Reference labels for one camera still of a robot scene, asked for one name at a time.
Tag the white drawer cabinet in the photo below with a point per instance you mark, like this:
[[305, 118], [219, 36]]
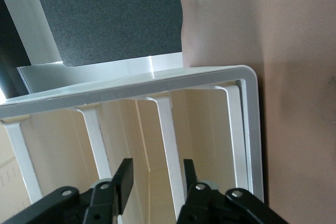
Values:
[[256, 134]]

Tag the dark grey textured panel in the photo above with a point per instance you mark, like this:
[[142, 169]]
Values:
[[105, 73]]

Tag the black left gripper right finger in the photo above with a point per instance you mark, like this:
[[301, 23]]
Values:
[[204, 203]]

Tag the brown table cover mat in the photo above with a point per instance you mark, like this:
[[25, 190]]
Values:
[[288, 51]]

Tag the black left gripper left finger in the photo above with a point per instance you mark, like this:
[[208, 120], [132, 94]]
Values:
[[123, 182]]

